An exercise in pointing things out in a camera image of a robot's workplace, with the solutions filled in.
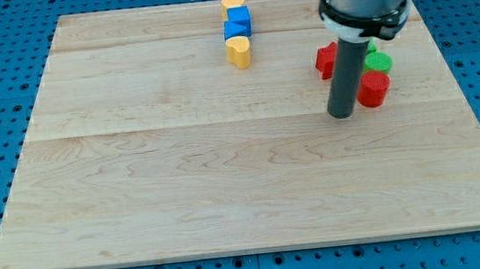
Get red star block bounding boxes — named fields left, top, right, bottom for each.
left=315, top=41, right=338, bottom=80

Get yellow heart block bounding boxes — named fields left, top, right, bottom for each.
left=225, top=36, right=251, bottom=69

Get wooden board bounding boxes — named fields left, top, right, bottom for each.
left=0, top=0, right=480, bottom=269

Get blue triangle block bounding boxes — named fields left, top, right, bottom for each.
left=223, top=19, right=251, bottom=40

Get blue cube block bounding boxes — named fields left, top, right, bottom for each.
left=226, top=5, right=251, bottom=26

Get yellow hexagon block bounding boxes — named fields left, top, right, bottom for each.
left=220, top=0, right=246, bottom=21

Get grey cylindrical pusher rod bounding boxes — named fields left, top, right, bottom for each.
left=327, top=38, right=369, bottom=119

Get red cylinder block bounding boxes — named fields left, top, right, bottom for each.
left=357, top=70, right=390, bottom=108

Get green cylinder block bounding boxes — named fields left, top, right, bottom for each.
left=363, top=52, right=393, bottom=75

